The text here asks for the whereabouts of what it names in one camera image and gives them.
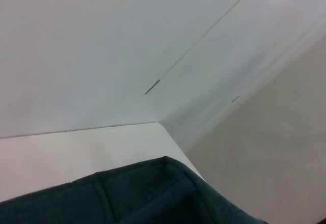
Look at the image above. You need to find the dark teal insulated lunch bag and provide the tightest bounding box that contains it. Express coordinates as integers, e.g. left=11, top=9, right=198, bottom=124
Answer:
left=0, top=155, right=270, bottom=224

